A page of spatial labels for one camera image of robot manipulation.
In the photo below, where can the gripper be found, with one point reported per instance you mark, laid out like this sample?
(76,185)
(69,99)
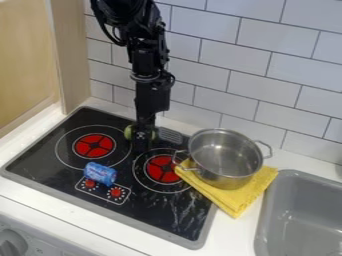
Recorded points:
(153,96)

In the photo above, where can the green spatula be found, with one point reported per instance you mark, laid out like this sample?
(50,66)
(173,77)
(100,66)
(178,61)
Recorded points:
(171,136)

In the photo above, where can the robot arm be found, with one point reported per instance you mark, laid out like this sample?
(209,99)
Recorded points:
(144,40)

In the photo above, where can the blue can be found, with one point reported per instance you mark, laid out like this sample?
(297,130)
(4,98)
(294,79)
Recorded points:
(100,174)

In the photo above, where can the toy stove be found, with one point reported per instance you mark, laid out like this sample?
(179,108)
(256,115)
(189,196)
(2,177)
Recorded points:
(147,206)

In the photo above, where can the silver pot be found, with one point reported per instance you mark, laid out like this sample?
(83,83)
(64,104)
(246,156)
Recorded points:
(225,160)

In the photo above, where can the yellow cloth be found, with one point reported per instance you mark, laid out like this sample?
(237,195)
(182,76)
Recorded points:
(238,200)

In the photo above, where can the toy sink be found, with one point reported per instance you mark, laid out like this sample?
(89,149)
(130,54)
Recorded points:
(302,216)

